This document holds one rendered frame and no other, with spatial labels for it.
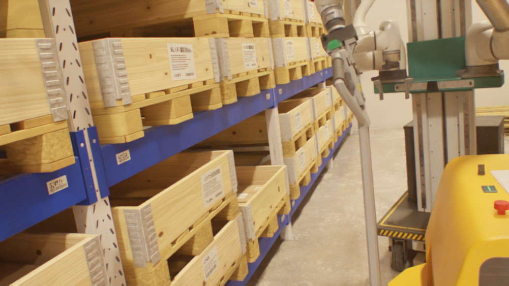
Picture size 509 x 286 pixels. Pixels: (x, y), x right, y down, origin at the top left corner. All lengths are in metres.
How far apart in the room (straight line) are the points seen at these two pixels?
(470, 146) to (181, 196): 1.70
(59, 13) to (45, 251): 0.72
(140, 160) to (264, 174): 1.62
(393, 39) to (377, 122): 4.99
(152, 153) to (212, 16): 0.86
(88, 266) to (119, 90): 0.54
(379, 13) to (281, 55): 4.04
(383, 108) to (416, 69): 4.50
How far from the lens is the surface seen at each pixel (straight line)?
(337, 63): 1.41
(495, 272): 1.28
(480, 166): 1.71
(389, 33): 2.23
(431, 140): 2.78
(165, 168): 2.34
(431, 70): 2.63
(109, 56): 1.44
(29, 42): 1.20
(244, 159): 3.38
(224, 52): 2.22
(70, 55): 1.40
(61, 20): 1.40
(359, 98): 1.48
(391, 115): 7.14
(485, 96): 7.17
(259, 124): 3.26
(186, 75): 1.83
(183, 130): 1.88
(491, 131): 2.83
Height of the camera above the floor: 1.40
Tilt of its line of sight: 11 degrees down
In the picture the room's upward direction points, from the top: 7 degrees counter-clockwise
